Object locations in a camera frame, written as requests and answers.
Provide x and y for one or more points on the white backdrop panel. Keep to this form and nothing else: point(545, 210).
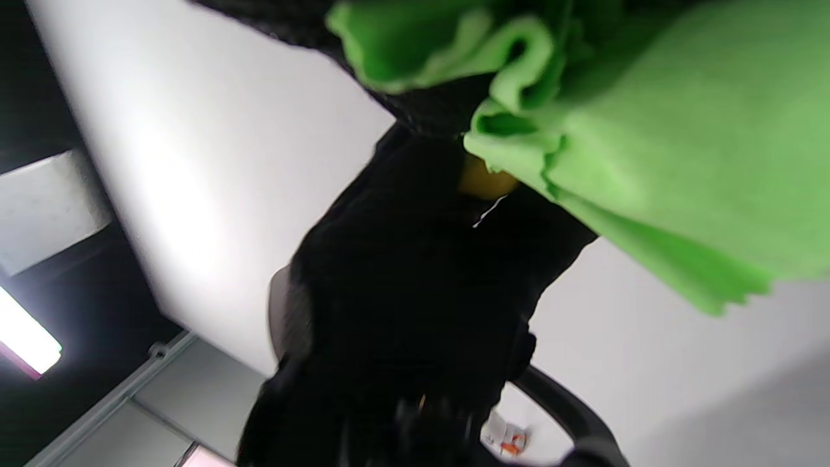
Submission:
point(214, 162)

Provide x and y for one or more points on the yellow boat animals ornament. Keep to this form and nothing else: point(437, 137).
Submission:
point(483, 181)

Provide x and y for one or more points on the person's right hand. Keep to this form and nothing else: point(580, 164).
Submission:
point(428, 110)

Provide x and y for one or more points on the person's left hand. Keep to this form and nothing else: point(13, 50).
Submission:
point(402, 292)

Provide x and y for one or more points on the white metal support frame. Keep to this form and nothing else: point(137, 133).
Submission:
point(123, 395)

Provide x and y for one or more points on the black left wrist mount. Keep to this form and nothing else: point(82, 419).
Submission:
point(570, 415)

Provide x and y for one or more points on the green cleaning cloth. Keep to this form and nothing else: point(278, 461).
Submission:
point(681, 143)

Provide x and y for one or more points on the long ceiling light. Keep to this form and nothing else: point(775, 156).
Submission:
point(26, 337)

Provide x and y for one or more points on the square ceiling light panel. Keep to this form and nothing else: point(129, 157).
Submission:
point(45, 207)

